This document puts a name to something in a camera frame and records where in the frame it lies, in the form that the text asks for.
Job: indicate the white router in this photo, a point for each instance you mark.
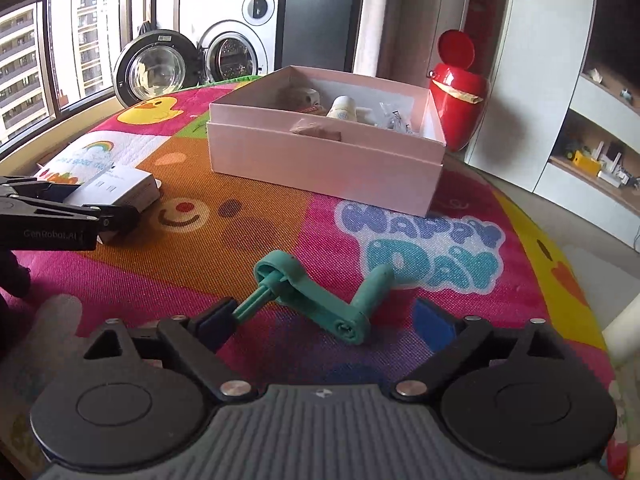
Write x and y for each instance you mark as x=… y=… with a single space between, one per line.
x=611 y=170

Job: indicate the green toy tractor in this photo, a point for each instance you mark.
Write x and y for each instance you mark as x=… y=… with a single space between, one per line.
x=570 y=149

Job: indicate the dark grey door panel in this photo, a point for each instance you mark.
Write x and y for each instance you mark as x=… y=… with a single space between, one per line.
x=325 y=10

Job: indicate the yellow toy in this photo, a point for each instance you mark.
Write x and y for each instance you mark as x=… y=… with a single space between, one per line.
x=586 y=162

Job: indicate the pink cardboard box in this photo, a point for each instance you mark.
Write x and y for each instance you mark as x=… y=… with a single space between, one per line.
x=325 y=170

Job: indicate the dark window frame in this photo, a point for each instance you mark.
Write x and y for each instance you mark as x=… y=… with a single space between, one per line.
x=42 y=60

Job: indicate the beige wooden figure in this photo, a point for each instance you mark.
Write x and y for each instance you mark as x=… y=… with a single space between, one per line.
x=300 y=96

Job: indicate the red trash bin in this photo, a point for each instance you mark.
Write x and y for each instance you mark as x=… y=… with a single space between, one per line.
x=457 y=105

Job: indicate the brown item in clear wrap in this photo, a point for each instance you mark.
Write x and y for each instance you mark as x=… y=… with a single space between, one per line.
x=317 y=131

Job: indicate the white dryer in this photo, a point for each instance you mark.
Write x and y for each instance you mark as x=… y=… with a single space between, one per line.
x=225 y=0

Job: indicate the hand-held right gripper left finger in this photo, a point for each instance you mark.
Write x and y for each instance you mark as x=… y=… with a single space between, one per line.
x=217 y=325

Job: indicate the colourful printed mat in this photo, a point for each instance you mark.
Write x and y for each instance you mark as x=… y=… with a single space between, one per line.
x=300 y=230

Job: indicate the round washing machine door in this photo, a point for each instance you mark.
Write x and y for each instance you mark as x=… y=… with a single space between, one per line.
x=152 y=70

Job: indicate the white and grey carton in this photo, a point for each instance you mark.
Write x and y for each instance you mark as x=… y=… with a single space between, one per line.
x=125 y=186

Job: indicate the white shelf unit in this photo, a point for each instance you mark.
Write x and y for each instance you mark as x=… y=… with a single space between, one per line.
x=565 y=170

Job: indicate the small red box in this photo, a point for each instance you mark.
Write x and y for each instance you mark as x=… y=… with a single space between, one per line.
x=310 y=108

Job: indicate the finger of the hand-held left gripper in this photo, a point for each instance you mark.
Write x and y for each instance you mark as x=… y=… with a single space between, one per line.
x=55 y=191
x=115 y=217

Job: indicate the silver washing machine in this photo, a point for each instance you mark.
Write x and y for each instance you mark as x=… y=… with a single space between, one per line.
x=240 y=52

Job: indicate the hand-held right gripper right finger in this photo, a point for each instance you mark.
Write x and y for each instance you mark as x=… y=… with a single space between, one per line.
x=435 y=322

